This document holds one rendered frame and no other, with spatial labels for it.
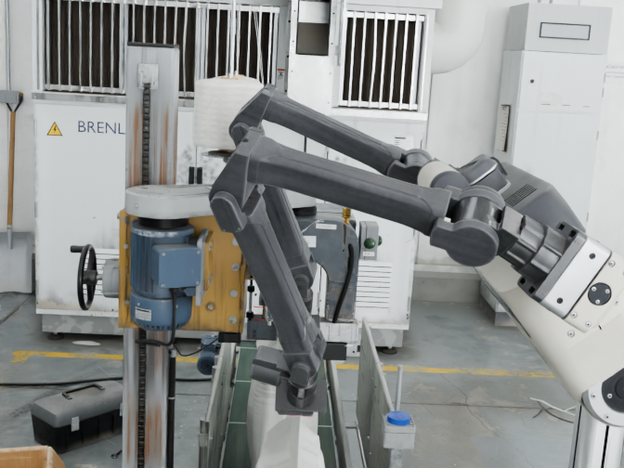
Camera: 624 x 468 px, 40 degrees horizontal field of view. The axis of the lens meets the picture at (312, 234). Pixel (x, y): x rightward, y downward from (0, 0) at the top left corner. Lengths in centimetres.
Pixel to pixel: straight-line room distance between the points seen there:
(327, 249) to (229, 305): 30
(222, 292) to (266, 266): 83
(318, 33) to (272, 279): 345
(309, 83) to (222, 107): 244
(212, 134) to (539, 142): 407
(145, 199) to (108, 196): 306
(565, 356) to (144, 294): 102
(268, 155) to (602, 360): 69
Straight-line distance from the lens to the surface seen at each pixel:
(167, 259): 197
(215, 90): 197
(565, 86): 587
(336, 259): 222
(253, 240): 140
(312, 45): 474
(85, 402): 398
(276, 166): 129
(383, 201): 127
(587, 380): 161
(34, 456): 351
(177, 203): 200
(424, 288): 646
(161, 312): 207
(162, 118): 224
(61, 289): 524
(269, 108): 183
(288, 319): 150
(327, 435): 326
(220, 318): 227
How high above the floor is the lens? 175
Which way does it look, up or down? 12 degrees down
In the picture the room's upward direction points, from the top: 3 degrees clockwise
